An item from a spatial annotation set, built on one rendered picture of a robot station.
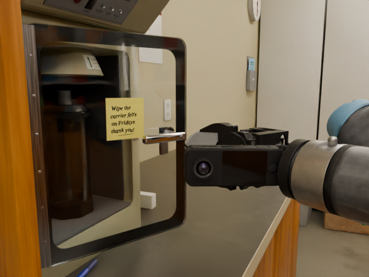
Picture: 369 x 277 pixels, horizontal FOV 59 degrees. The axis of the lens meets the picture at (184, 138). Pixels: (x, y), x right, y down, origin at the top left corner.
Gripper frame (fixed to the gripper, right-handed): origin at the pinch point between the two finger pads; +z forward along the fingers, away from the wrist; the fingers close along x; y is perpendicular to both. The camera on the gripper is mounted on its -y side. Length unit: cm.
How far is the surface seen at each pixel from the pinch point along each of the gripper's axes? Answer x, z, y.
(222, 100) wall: -2, 147, 145
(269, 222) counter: -26.0, 10.7, 35.5
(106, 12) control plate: 22.7, 18.0, -5.1
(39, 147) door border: 0.0, 13.6, -19.1
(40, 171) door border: -4.1, 13.5, -19.2
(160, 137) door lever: 0.3, 8.7, 0.4
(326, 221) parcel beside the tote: -112, 106, 238
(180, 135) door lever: 0.2, 8.7, 5.1
